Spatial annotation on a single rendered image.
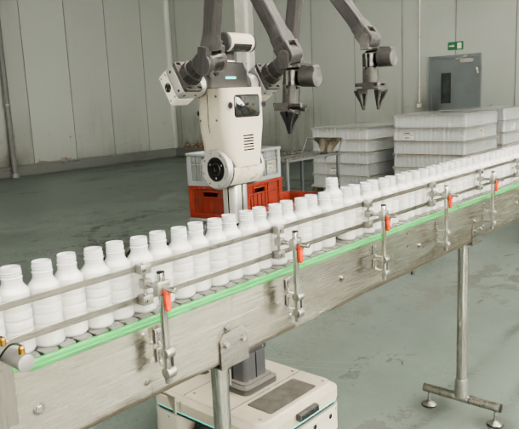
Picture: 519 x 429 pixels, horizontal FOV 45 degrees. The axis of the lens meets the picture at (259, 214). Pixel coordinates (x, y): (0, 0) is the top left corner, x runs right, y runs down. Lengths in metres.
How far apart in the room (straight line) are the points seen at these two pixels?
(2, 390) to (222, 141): 1.49
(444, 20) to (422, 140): 4.70
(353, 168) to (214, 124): 6.70
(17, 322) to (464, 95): 11.53
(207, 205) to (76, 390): 3.06
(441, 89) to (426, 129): 4.31
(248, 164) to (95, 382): 1.34
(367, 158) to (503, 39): 4.27
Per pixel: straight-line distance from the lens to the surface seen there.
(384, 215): 1.97
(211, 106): 2.42
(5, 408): 1.18
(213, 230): 1.52
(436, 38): 12.72
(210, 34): 2.22
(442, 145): 8.26
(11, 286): 1.23
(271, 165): 4.46
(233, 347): 1.57
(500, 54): 12.22
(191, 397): 2.68
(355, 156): 8.99
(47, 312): 1.26
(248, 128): 2.45
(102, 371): 1.33
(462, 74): 12.42
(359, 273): 2.00
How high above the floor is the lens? 1.45
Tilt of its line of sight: 10 degrees down
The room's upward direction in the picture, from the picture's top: 3 degrees counter-clockwise
